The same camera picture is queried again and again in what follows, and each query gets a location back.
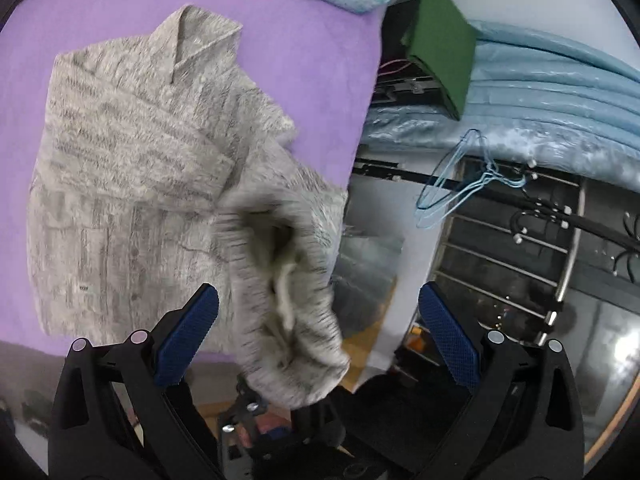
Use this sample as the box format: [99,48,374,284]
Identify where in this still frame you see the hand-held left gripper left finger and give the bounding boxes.
[47,282,223,480]

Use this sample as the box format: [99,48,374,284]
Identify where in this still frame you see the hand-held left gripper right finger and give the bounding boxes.
[417,281,586,480]

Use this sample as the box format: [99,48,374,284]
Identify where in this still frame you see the grey patterned shirt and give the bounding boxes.
[27,4,351,408]

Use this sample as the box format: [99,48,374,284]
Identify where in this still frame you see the metal clothes rack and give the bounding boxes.
[350,157,640,346]

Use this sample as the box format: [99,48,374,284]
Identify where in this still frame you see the light blue curtain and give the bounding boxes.
[362,20,640,193]

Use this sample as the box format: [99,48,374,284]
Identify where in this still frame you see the purple bed sheet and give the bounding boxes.
[0,0,386,361]

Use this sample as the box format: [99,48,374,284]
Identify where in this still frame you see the green cloth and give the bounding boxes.
[400,0,477,121]

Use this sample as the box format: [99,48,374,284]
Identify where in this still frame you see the curved wooden frame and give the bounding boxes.
[582,395,640,466]

